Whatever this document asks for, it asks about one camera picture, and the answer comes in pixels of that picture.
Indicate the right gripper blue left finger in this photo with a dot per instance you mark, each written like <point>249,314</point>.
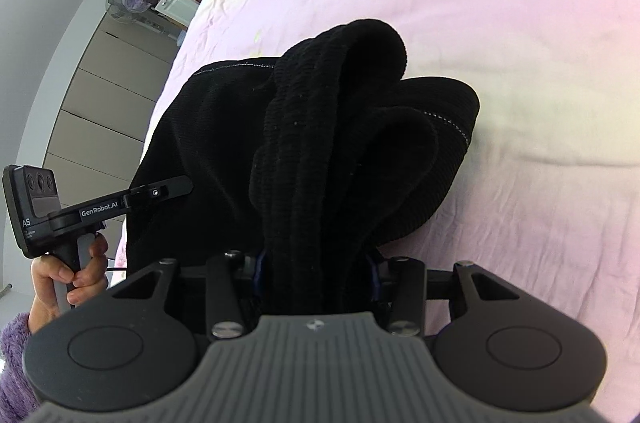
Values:
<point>231,304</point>

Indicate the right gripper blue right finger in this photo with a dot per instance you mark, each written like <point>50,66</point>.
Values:
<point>399,295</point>

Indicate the black pants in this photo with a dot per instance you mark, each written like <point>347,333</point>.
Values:
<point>309,162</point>

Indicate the left hand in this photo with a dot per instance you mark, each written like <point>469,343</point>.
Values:
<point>47,271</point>

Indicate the purple fuzzy left sleeve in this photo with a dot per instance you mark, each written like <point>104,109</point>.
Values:
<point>18,401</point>

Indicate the white standing fan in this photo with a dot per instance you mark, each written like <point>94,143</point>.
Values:
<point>126,11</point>

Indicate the white cabinet drawer unit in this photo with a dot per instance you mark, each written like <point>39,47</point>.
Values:
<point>180,11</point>

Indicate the pink floral bed quilt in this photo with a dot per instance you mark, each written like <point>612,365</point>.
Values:
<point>547,196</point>

